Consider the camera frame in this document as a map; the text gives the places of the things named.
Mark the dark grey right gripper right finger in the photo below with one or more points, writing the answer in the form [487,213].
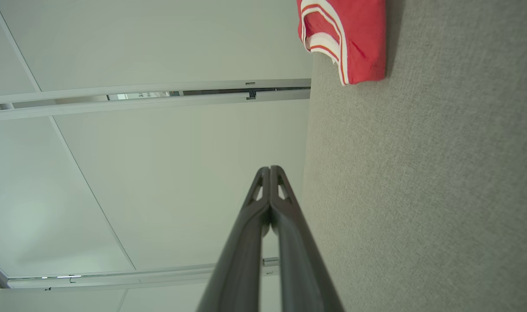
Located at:
[302,268]

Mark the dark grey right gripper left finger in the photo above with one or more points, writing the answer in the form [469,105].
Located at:
[239,268]

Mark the red and white jersey shirt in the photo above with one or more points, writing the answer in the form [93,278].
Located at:
[363,39]

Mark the grey partition frame post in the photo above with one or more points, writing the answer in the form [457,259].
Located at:
[137,277]

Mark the grey double partition post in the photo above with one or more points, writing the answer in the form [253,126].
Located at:
[137,102]

